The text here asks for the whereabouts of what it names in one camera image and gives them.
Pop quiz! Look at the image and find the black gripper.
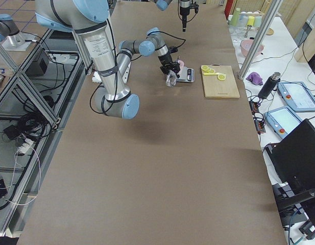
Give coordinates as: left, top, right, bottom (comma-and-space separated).
179, 0, 199, 32
158, 46, 181, 78

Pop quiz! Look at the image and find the pink plastic cup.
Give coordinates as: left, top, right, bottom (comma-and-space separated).
177, 60, 184, 74

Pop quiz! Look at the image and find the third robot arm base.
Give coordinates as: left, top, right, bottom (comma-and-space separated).
0, 14, 37, 52

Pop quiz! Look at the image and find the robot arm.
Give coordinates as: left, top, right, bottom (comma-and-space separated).
35, 1, 180, 119
152, 0, 199, 32

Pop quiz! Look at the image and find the digital kitchen scale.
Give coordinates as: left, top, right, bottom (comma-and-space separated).
176, 66, 195, 83

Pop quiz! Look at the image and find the lemon slice pair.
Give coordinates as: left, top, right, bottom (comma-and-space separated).
201, 65, 215, 74

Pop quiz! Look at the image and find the yellow plastic knife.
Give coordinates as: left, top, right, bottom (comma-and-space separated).
203, 72, 225, 76

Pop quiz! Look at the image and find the bamboo cutting board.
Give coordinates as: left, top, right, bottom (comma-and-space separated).
201, 65, 240, 99

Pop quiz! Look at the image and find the green tumbler bottle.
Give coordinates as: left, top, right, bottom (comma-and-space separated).
229, 8, 241, 27

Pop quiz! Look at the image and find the pink bowl with ice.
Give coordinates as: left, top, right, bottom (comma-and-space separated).
239, 39, 265, 57

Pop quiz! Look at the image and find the purple cloth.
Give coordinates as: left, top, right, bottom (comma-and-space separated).
246, 72, 263, 85

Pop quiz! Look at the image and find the black thermos bottle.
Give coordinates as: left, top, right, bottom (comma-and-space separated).
257, 72, 281, 99

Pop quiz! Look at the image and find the black power strip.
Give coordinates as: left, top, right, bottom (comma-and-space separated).
249, 101, 266, 135

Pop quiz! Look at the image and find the blue teach pendant near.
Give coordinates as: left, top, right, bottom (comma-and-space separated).
264, 106, 302, 139

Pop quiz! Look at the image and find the blue teach pendant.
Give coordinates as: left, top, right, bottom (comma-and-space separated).
264, 106, 302, 139
278, 82, 315, 112

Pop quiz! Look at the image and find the blue teach pendant far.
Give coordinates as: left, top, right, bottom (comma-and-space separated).
278, 82, 315, 112

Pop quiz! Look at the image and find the black monitor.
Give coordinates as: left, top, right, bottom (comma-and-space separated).
272, 119, 315, 227

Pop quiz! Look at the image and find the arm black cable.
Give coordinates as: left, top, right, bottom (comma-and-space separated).
89, 17, 186, 114

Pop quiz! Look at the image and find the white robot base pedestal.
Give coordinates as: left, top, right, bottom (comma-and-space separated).
92, 56, 132, 84

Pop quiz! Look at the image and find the aluminium frame post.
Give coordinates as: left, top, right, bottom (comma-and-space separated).
238, 0, 283, 80

